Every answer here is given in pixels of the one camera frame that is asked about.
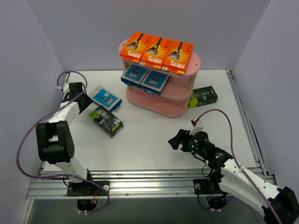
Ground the pink three-tier shelf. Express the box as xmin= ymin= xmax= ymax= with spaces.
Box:
xmin=123 ymin=52 xmax=201 ymax=118

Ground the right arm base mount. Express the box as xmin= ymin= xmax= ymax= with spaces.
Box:
xmin=192 ymin=178 xmax=232 ymax=212

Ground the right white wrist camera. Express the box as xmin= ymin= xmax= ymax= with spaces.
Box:
xmin=190 ymin=119 xmax=205 ymax=135

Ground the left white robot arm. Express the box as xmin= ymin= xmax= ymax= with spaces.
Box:
xmin=36 ymin=82 xmax=94 ymax=196

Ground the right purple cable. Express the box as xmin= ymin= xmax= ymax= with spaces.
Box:
xmin=193 ymin=109 xmax=283 ymax=224

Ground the blue razor box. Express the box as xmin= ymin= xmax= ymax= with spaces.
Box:
xmin=88 ymin=85 xmax=122 ymax=112
xmin=140 ymin=70 xmax=170 ymax=96
xmin=121 ymin=64 xmax=149 ymax=88

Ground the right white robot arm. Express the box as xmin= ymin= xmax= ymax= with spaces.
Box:
xmin=168 ymin=129 xmax=299 ymax=224

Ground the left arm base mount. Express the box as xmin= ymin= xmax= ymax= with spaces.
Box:
xmin=66 ymin=182 xmax=106 ymax=212

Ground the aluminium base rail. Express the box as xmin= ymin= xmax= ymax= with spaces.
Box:
xmin=25 ymin=171 xmax=280 ymax=200

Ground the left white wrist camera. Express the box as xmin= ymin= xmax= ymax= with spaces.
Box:
xmin=57 ymin=82 xmax=70 ymax=93

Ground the small orange razor box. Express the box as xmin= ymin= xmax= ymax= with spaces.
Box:
xmin=161 ymin=40 xmax=193 ymax=75

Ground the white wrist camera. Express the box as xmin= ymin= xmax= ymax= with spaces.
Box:
xmin=57 ymin=82 xmax=70 ymax=93
xmin=190 ymin=119 xmax=205 ymax=135

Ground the black green razor box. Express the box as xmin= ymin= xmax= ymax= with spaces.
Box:
xmin=188 ymin=86 xmax=218 ymax=108
xmin=89 ymin=105 xmax=123 ymax=138

